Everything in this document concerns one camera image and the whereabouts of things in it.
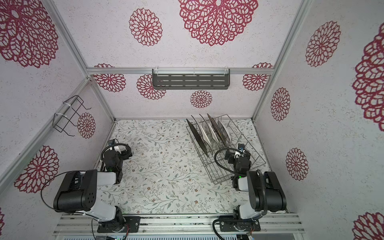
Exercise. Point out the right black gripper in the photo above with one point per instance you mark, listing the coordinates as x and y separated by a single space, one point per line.
241 160

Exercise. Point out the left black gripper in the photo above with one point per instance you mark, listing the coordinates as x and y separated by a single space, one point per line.
112 155

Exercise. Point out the white square plate black rim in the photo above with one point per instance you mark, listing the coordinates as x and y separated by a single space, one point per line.
204 134

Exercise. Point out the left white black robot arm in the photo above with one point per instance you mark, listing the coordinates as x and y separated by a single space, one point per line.
78 191

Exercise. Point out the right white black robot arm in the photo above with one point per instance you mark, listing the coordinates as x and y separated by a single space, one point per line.
263 188

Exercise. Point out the grey round plate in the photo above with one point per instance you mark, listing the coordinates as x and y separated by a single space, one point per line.
225 133

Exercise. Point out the dark square floral plate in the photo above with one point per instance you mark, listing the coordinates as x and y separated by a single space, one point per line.
197 136

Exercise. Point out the chrome wire dish rack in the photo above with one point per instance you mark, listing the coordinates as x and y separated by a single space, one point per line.
226 147

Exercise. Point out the black wire wall basket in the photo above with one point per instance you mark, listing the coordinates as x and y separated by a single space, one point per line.
72 107

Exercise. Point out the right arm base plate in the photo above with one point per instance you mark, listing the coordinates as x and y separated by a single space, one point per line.
230 224

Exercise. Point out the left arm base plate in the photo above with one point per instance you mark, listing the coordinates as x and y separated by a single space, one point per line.
127 224

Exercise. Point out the aluminium mounting rail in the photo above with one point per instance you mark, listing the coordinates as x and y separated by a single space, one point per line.
184 224

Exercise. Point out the grey slotted wall shelf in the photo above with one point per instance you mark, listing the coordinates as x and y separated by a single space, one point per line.
191 80

